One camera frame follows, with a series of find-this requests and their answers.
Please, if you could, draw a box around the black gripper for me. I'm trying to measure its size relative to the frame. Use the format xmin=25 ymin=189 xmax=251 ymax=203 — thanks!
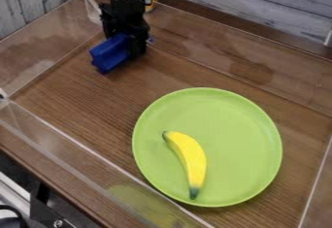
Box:
xmin=99 ymin=0 xmax=150 ymax=59

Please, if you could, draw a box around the blue plastic block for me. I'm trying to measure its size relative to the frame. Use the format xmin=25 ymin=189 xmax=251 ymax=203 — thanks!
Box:
xmin=90 ymin=33 xmax=136 ymax=74

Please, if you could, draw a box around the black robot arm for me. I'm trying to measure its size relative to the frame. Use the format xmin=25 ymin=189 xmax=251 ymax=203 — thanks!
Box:
xmin=99 ymin=0 xmax=150 ymax=59

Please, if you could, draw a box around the green round plate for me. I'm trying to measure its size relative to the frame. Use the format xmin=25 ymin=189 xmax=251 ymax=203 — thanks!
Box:
xmin=133 ymin=87 xmax=283 ymax=208

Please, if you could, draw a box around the yellow toy banana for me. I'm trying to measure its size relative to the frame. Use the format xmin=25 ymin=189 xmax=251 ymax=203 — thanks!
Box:
xmin=162 ymin=131 xmax=208 ymax=200

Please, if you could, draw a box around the black cable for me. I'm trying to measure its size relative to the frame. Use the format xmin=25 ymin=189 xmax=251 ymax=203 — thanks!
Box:
xmin=0 ymin=205 xmax=27 ymax=228

